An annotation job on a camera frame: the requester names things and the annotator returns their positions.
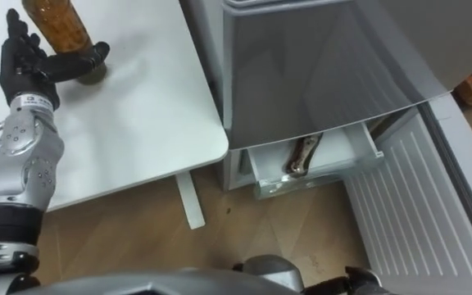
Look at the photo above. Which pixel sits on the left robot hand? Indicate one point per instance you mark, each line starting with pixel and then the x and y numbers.
pixel 23 69

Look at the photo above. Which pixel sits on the amber plastic bottle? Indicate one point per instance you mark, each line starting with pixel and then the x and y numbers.
pixel 60 24

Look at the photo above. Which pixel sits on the white desk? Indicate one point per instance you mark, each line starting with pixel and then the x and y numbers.
pixel 146 94

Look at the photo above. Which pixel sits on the robot body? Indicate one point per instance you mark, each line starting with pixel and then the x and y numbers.
pixel 158 284

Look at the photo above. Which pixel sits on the brown silver packet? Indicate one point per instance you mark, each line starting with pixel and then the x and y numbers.
pixel 301 157

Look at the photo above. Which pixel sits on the grey fridge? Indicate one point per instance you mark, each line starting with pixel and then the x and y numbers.
pixel 322 69

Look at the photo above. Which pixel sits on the open clear fridge drawer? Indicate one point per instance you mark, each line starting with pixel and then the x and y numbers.
pixel 342 155

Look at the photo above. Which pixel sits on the open fridge door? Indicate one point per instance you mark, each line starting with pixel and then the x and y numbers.
pixel 416 205

